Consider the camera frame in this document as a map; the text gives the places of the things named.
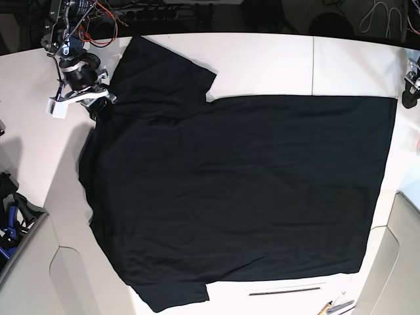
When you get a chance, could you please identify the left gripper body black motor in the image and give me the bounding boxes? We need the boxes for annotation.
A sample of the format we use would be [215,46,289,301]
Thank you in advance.
[404,58,419,91]

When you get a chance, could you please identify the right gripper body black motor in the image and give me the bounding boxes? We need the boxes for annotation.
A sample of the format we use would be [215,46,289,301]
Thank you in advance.
[59,54,117,108]

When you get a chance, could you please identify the black T-shirt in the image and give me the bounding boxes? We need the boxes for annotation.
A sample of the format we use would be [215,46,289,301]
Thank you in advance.
[79,37,397,312]

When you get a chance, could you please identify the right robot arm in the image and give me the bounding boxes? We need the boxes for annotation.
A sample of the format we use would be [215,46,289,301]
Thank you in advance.
[41,1,118,121]

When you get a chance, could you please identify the blue black bag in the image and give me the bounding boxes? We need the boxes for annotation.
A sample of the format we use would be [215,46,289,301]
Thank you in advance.
[1,173,43,271]

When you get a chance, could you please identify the grey pen tool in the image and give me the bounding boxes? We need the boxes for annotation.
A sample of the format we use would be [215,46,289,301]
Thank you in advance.
[326,300,354,314]

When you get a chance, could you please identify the yellow pencil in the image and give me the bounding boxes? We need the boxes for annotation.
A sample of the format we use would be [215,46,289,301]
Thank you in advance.
[318,301,333,315]

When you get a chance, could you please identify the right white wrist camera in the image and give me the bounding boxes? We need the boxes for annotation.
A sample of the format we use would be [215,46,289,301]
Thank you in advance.
[46,98,69,119]

